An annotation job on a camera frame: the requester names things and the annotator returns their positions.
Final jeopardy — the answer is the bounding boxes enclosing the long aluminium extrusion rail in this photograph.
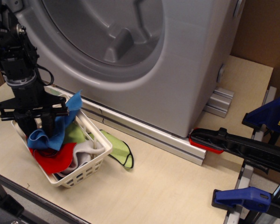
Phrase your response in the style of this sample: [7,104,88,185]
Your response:
[44,81,207,166]

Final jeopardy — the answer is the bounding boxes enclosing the red cloth black trim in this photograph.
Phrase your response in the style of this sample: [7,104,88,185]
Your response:
[29,143,76,174]

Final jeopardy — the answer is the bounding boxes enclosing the short aluminium extrusion block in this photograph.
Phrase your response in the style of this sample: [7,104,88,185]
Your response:
[203,87,234,118]

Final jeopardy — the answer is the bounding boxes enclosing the white grey cloth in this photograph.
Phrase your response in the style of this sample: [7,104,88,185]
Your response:
[57,140,105,178]

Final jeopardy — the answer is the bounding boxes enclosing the blue Irwin clamp lower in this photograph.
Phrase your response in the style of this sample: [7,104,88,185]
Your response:
[211,187,280,218]

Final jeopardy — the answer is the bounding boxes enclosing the blue cloth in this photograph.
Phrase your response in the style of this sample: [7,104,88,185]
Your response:
[27,91,83,151]

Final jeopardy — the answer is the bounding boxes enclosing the grey toy washing machine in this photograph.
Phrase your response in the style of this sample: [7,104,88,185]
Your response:
[6,0,245,137]

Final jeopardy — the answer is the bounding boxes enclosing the light green cloth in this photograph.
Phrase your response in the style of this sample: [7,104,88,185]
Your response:
[63,123,134,168]

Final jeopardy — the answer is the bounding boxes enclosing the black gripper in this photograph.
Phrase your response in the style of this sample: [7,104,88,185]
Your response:
[0,78,69,138]

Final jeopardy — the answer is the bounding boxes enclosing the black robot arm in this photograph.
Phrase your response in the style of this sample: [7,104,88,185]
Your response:
[0,0,69,137]

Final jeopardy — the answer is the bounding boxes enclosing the blue irwin clamp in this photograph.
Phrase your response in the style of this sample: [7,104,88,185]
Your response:
[242,97,280,133]
[211,187,280,218]

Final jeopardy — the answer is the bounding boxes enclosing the black table edge frame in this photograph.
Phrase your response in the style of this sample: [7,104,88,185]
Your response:
[0,175,88,224]

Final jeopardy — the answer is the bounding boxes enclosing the blue Irwin clamp upper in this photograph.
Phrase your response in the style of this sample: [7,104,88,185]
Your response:
[242,97,280,133]

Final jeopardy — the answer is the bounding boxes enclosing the brown cardboard box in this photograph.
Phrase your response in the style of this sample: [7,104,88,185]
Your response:
[231,0,280,95]

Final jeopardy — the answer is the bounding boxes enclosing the white plastic laundry basket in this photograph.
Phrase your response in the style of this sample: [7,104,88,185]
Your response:
[12,94,112,188]

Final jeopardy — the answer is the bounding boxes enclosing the black red bar clamp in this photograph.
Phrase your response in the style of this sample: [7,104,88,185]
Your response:
[189,128,280,173]

